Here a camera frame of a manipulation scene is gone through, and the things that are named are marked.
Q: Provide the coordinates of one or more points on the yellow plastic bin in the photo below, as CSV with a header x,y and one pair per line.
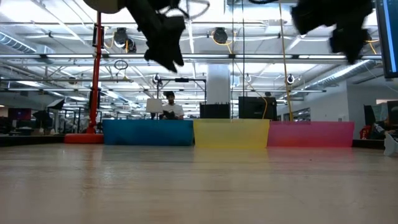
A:
x,y
231,133

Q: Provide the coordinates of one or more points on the white square panel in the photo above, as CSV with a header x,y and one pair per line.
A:
x,y
154,105

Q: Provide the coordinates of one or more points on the computer monitor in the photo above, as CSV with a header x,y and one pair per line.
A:
x,y
385,37

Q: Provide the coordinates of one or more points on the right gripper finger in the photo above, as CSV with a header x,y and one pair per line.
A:
x,y
360,40
342,43

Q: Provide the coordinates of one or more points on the black studio light hood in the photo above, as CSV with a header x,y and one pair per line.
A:
x,y
56,103

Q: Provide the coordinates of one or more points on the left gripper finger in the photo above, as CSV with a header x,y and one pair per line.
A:
x,y
178,54
161,59

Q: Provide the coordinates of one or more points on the person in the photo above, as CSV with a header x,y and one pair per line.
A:
x,y
172,109
381,127

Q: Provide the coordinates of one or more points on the pink red plastic bin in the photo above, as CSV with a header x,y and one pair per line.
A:
x,y
311,133

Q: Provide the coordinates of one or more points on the black background monitor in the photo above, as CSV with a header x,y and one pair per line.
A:
x,y
215,111
257,108

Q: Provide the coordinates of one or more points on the blue plastic bin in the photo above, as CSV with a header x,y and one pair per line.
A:
x,y
146,132

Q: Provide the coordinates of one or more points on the red desk lamp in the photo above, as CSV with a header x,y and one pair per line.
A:
x,y
94,93

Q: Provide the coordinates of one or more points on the black metal stand frame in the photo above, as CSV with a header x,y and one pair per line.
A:
x,y
182,80

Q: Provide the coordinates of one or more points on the white building pillar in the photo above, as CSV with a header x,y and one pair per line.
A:
x,y
217,84

